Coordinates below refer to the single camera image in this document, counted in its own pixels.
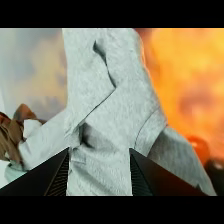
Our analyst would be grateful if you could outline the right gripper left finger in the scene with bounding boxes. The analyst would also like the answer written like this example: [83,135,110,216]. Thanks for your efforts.
[0,147,70,197]

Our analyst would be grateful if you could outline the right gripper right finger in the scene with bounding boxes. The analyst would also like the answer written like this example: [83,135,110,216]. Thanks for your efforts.
[129,148,208,197]

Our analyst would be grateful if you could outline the light grey T-shirt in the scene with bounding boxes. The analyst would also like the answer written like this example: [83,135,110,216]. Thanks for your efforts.
[18,28,218,197]

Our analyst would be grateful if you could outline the brown garment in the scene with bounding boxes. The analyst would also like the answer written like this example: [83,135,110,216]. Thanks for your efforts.
[0,103,47,165]

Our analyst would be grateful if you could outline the pale green garment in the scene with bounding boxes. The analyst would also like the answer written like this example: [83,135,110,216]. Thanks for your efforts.
[4,159,28,184]

